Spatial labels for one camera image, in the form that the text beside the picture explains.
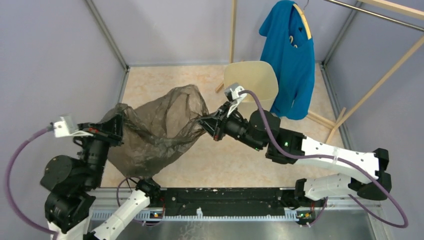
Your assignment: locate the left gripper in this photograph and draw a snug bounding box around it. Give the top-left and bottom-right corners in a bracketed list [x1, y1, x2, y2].
[74, 109, 127, 187]

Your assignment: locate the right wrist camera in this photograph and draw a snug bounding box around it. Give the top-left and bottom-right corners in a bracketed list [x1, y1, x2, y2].
[224, 82, 247, 117]

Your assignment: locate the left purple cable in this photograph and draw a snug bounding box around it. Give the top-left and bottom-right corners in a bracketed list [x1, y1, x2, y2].
[3, 127, 164, 240]

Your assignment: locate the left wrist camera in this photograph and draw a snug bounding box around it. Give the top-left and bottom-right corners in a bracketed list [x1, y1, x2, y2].
[52, 114, 94, 138]

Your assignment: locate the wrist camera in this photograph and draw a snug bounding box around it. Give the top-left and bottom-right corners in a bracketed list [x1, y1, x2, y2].
[52, 114, 94, 138]
[224, 82, 247, 117]

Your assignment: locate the wooden clothes hanger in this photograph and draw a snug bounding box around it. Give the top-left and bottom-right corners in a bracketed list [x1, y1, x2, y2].
[293, 3, 312, 40]

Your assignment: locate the blue t-shirt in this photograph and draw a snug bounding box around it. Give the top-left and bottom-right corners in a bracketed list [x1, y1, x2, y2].
[258, 0, 315, 120]

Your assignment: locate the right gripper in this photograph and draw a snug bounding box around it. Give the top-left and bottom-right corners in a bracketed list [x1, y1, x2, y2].
[194, 102, 262, 152]

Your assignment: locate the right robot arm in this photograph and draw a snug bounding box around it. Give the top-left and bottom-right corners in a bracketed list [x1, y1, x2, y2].
[197, 102, 392, 206]

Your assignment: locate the dark translucent trash bag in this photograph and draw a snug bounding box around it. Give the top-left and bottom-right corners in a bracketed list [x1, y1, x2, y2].
[100, 84, 209, 178]

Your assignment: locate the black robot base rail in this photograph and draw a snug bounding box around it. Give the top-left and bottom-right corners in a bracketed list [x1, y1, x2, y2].
[149, 187, 312, 217]

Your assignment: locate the white comb cable tray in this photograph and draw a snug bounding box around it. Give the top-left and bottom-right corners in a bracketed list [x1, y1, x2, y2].
[92, 207, 299, 222]

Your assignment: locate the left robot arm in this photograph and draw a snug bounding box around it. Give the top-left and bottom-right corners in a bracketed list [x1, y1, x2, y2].
[40, 113, 161, 240]

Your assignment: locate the wooden clothes rack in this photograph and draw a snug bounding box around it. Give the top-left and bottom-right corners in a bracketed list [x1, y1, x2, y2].
[214, 0, 424, 145]

